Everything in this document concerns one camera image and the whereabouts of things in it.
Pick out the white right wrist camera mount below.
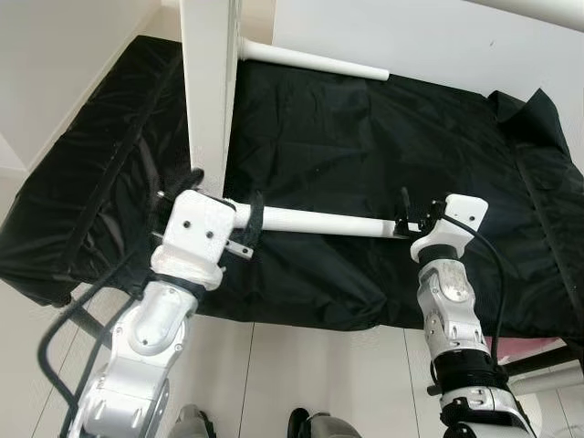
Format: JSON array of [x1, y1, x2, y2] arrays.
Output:
[[411, 193, 489, 266]]

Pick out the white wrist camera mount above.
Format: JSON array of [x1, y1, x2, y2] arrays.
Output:
[[149, 190, 238, 291], [411, 193, 489, 266]]

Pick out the black metal table leg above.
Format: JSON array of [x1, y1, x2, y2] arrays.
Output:
[[68, 290, 118, 340], [506, 347, 584, 380]]

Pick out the grey robot foot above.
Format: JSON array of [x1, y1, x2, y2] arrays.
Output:
[[169, 406, 215, 438], [287, 408, 361, 438]]

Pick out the white plastic table leg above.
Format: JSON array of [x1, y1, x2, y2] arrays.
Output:
[[239, 38, 391, 83], [224, 203, 407, 240], [461, 0, 584, 33]]

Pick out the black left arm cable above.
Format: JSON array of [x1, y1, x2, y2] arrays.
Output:
[[36, 265, 156, 434]]

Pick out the white plastic table top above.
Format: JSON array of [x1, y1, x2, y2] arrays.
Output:
[[180, 0, 243, 197]]

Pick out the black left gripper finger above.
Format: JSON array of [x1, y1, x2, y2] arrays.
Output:
[[162, 167, 207, 198], [241, 189, 267, 253]]

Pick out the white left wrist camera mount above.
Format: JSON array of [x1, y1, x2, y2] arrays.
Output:
[[149, 190, 238, 291]]

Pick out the black cloth table cover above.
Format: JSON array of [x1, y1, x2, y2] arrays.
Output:
[[0, 35, 584, 343]]

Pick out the grey robot left foot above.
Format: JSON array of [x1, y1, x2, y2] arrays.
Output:
[[169, 406, 215, 438]]

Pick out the pink soft object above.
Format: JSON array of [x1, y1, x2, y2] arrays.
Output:
[[493, 336, 567, 361]]

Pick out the grey robot right foot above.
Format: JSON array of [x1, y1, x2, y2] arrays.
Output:
[[287, 408, 361, 438]]

